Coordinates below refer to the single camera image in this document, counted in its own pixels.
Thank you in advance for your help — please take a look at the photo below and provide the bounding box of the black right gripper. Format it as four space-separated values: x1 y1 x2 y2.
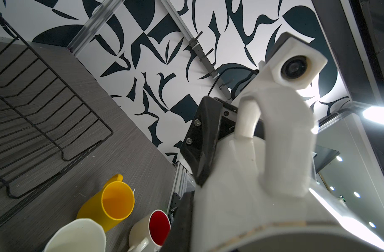
180 96 265 188

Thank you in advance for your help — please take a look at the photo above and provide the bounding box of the white mug red inside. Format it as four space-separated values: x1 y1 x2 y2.
128 210 171 252

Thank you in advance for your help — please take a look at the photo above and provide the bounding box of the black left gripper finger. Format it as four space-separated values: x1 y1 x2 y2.
168 191 195 252

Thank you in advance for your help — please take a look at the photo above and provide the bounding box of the dark green mug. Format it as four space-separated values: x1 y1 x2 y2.
43 218 106 252

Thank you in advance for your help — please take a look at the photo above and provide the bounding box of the black wire dish rack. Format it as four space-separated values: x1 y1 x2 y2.
0 13 113 199

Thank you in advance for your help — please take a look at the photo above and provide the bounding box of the white faceted mug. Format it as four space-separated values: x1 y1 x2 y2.
190 87 384 252

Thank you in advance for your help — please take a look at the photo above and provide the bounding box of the yellow mug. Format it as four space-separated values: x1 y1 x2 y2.
76 174 135 232

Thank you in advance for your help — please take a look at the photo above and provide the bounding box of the wall hook rail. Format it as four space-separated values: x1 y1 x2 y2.
185 30 231 101

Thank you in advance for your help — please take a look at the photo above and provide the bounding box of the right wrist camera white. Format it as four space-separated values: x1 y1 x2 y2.
231 32 328 107

